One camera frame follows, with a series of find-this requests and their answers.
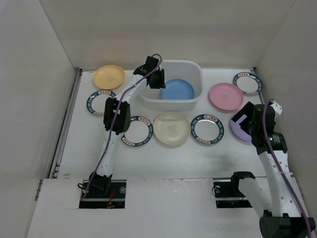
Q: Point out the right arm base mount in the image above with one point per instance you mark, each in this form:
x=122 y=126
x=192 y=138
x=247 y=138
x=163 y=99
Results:
x=225 y=197

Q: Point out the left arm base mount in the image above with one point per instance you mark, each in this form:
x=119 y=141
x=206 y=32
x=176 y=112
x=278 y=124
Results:
x=95 y=199

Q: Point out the green rim plate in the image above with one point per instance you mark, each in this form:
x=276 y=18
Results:
x=248 y=83
x=139 y=133
x=96 y=102
x=207 y=129

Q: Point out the translucent white plastic bin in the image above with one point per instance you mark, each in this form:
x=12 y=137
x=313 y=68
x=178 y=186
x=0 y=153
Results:
x=175 y=69

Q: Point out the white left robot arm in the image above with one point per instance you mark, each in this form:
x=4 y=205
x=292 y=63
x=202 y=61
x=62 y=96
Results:
x=117 y=119

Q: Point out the purple plastic plate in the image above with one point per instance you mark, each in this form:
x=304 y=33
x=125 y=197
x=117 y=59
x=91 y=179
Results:
x=238 y=131

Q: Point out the cream plastic plate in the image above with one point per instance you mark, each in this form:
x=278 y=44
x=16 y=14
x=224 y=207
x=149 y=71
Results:
x=172 y=128

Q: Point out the pink plastic plate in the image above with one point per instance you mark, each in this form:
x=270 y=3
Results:
x=226 y=96

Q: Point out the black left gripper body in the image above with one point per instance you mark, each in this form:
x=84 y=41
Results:
x=158 y=81

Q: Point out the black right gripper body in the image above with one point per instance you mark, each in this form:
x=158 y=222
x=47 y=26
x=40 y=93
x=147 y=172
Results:
x=244 y=119

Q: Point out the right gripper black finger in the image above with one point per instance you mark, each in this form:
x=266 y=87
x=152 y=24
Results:
x=247 y=111
x=244 y=122

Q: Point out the yellow plastic plate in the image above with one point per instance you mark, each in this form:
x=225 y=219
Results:
x=109 y=77

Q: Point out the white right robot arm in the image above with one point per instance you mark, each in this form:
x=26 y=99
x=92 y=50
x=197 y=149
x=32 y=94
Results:
x=281 y=215

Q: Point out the blue plastic plate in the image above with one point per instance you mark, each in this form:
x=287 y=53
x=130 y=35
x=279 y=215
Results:
x=177 y=89

